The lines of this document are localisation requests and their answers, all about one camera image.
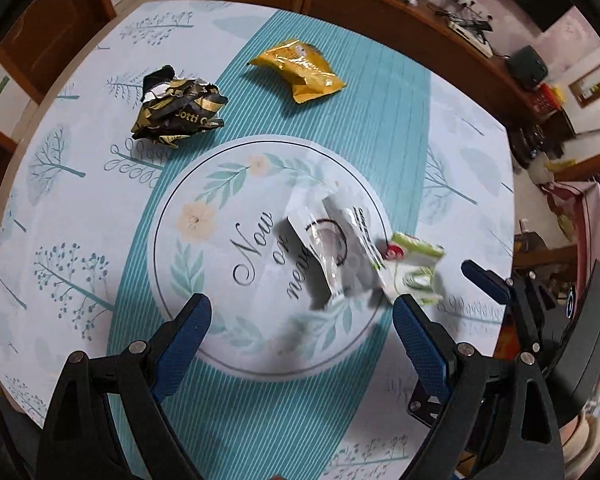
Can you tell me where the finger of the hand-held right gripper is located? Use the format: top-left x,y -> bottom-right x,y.
461,260 -> 552,356

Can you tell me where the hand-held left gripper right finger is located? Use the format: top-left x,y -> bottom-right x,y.
392,294 -> 566,480

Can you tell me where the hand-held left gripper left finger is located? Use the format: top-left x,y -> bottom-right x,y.
36,292 -> 213,480

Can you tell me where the green white wrapper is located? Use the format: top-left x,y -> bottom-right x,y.
377,231 -> 446,307

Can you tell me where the clear printed plastic packet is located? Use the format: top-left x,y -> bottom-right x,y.
322,190 -> 384,286

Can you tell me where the clear plastic packet black ring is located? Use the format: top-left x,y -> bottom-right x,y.
280,212 -> 353,311

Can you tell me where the white teal printed tablecloth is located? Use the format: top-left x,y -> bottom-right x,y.
0,0 -> 517,480

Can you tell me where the red basket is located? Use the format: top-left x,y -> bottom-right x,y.
530,82 -> 566,117

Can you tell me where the dark green bag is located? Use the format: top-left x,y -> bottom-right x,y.
505,45 -> 549,91

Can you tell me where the black gold crumpled wrapper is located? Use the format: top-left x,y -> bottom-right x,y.
131,65 -> 229,149

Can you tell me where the brown wooden sideboard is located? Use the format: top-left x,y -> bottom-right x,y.
224,0 -> 578,137

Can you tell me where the yellow snack packet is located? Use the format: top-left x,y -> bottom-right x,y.
247,39 -> 347,105

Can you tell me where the brown wooden door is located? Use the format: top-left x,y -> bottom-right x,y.
0,0 -> 117,106

